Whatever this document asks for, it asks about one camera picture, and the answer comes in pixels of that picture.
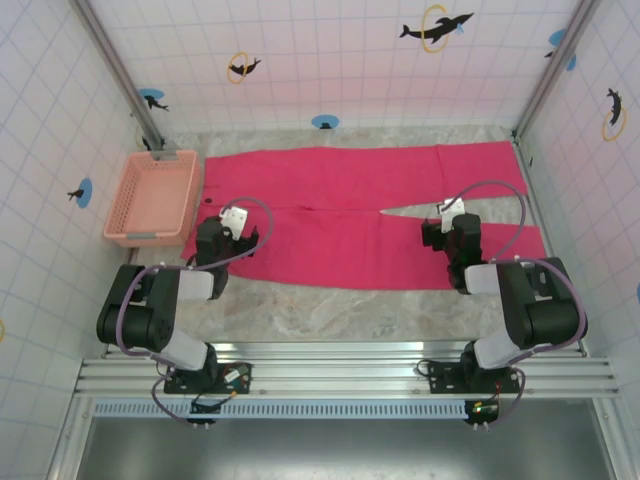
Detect seal on blue circle sticker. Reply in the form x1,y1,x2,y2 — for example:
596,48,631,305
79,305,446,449
67,178,95,209

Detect shark on blue circle sticker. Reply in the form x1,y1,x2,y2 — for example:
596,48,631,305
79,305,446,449
137,88,171,113

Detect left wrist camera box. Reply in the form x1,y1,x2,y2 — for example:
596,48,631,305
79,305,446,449
221,206,249,232

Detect aluminium corner post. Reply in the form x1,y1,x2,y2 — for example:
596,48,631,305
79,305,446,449
68,0,171,154
512,0,604,141

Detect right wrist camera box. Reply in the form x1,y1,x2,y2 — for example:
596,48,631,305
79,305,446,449
436,198,467,219

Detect pink plastic basket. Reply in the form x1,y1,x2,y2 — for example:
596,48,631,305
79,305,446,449
102,148,204,249

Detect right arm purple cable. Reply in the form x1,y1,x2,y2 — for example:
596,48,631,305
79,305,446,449
449,181,589,431

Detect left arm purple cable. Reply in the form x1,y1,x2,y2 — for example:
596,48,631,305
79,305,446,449
114,197,275,427

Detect blue patch sticker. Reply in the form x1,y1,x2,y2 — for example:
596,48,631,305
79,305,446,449
543,28,578,72

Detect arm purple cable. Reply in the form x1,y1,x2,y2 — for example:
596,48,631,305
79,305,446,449
114,197,275,427
449,181,589,431

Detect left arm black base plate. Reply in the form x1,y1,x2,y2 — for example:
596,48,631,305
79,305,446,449
163,360,255,396

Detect slotted grey cable duct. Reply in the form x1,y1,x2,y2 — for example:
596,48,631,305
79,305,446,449
92,399,474,419

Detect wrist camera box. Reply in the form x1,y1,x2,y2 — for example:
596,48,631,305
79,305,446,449
221,206,249,232
436,198,467,219

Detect large dolphin orange ring sticker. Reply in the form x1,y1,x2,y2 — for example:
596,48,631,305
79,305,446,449
421,3,475,54

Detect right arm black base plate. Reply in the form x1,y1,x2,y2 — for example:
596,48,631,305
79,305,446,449
428,360,521,395

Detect aluminium rail beam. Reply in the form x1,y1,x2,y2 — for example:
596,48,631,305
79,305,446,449
73,341,621,400

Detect small dolphin orange ring sticker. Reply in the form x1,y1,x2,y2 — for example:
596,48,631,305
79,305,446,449
227,51,263,85

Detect black connector box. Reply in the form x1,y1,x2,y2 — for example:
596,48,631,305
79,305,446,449
463,398,501,427
188,401,222,427

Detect upright dolphin orange ring sticker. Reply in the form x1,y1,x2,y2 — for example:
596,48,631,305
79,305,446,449
601,87,629,143

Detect grey metal panel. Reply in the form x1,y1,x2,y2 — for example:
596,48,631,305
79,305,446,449
74,417,617,480

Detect pink long pants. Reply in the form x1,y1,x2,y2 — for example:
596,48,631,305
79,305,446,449
180,141,547,291

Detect small circuit board with wires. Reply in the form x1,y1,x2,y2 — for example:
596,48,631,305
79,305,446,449
223,363,252,387

